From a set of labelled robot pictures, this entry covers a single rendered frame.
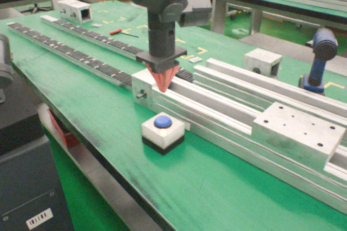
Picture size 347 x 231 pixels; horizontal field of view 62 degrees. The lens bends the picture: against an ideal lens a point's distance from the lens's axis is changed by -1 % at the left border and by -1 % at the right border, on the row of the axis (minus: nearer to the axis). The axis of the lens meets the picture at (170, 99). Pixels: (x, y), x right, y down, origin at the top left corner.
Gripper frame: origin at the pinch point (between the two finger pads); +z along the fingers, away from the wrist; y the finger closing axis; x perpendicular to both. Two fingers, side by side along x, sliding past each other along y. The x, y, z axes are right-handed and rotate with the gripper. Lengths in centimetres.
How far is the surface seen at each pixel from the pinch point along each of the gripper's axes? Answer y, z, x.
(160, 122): -1.4, 8.8, -0.6
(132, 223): 2, 72, 21
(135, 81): 8.0, 8.4, 19.6
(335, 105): 34.5, 7.8, -29.9
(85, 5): 47, 7, 106
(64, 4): 42, 7, 120
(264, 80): 34.5, 7.8, -9.3
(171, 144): -0.9, 14.2, -3.8
